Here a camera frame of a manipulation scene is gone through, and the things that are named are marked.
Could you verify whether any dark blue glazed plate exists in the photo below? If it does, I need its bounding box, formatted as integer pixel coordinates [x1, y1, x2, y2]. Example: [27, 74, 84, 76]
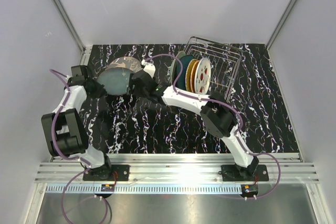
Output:
[97, 67, 134, 95]

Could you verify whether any grey reindeer pattern plate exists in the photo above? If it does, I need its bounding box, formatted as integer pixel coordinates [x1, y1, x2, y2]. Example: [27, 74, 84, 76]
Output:
[107, 56, 142, 73]

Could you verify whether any mint green flower plate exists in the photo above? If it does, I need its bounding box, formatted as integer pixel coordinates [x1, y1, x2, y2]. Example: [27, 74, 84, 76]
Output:
[170, 51, 186, 84]

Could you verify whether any teal square plate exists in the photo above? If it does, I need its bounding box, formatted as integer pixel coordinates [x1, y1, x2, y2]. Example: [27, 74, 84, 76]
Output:
[176, 55, 194, 90]

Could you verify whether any orange woven basket plate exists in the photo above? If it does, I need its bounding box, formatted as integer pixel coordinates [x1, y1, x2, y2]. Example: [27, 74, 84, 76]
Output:
[191, 60, 200, 93]

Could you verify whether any white watermelon pattern plate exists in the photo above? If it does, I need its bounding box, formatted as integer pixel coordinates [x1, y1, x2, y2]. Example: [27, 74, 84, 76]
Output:
[194, 58, 211, 94]

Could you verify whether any yellow woven pattern plate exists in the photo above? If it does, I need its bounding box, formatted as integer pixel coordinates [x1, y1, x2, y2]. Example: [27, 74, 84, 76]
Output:
[185, 59, 197, 92]

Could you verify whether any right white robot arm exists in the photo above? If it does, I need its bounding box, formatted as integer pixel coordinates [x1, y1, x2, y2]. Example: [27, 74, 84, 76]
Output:
[129, 70, 259, 181]

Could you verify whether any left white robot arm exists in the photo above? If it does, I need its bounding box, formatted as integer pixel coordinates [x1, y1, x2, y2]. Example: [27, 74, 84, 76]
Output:
[41, 65, 118, 180]

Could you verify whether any left small circuit board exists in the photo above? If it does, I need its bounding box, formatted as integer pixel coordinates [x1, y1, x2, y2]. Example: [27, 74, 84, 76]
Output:
[101, 184, 115, 192]

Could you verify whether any small circuit board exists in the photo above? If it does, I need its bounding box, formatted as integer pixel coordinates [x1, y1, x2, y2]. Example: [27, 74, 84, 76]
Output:
[241, 184, 259, 195]
[101, 184, 115, 192]

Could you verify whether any right small circuit board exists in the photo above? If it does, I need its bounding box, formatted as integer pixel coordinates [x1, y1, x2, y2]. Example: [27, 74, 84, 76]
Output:
[241, 184, 259, 195]

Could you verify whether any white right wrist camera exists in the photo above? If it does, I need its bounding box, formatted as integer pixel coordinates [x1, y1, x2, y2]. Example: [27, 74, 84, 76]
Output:
[141, 59, 156, 78]

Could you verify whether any left aluminium frame post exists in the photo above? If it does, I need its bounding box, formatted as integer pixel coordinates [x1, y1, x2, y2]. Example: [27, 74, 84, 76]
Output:
[52, 0, 92, 66]

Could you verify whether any aluminium frame post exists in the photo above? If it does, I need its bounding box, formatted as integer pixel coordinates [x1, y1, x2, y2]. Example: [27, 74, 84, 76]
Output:
[266, 0, 298, 50]
[52, 0, 92, 66]

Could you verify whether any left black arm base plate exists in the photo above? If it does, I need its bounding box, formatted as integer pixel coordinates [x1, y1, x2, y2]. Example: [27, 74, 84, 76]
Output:
[83, 164, 130, 182]

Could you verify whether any metal wire dish rack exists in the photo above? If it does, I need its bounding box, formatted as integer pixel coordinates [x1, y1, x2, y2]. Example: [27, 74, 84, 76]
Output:
[168, 36, 243, 101]

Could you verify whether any white slotted cable duct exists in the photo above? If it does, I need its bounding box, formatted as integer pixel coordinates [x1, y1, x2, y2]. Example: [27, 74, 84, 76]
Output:
[46, 183, 242, 195]

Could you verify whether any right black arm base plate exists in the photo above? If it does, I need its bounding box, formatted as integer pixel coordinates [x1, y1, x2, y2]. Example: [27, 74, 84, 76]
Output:
[218, 165, 269, 182]

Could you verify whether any aluminium mounting rail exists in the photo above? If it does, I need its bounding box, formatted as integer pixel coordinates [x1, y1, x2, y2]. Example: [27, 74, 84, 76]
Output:
[35, 153, 319, 184]

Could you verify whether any right aluminium frame post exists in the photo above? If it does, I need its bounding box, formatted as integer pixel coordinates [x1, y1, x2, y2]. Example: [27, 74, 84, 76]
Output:
[266, 0, 298, 50]

